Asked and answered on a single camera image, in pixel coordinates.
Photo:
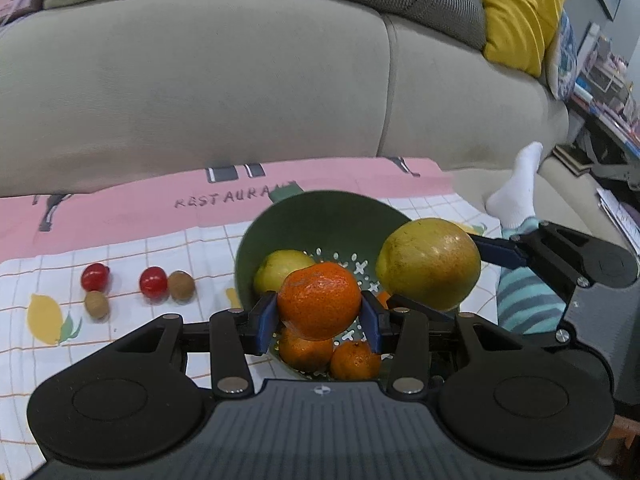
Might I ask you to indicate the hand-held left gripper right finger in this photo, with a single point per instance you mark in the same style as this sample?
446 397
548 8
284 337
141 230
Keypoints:
371 322

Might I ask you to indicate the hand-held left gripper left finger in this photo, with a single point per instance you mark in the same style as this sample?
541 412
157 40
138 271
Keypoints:
265 322

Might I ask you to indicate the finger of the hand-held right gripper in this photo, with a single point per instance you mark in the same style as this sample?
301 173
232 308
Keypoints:
420 308
495 250

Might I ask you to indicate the orange tangerine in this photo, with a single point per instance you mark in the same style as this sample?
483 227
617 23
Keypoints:
305 352
355 360
319 300
382 300

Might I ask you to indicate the large yellow-green lemon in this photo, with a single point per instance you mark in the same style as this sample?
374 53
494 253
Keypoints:
427 265
280 270

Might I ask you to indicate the green colander bowl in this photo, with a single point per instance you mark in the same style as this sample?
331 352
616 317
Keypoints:
310 220

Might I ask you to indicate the person's right leg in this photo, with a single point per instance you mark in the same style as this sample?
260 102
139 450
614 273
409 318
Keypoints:
520 195

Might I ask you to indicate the small brown kiwi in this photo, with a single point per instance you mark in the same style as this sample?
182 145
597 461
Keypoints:
96 305
181 285

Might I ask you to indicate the white papers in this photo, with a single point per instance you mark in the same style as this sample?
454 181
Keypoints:
622 220

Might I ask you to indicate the red cherry tomato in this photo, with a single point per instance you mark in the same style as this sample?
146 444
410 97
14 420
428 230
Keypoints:
153 281
95 276

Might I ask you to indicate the pink and white printed cloth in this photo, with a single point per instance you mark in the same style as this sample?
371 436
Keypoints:
125 200

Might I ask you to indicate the blue printed cushion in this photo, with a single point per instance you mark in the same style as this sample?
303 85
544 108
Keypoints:
564 60

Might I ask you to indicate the yellow cushion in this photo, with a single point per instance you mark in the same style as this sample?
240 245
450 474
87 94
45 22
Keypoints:
520 15

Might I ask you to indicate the beige sofa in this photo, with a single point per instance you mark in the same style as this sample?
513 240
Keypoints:
200 85

